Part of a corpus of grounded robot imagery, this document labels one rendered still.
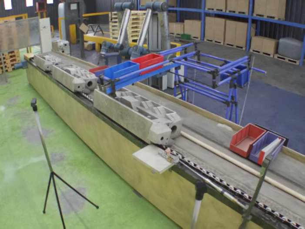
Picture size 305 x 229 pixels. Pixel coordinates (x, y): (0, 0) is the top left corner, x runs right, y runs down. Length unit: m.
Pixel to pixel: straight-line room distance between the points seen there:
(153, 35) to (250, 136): 2.70
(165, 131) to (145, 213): 0.96
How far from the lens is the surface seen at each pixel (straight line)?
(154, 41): 4.30
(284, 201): 1.76
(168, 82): 4.37
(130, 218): 2.43
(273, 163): 2.07
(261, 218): 1.57
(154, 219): 2.42
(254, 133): 2.28
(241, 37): 11.33
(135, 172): 2.40
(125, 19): 3.95
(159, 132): 1.85
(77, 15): 8.60
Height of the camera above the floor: 1.92
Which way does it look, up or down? 27 degrees down
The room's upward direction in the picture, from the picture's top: straight up
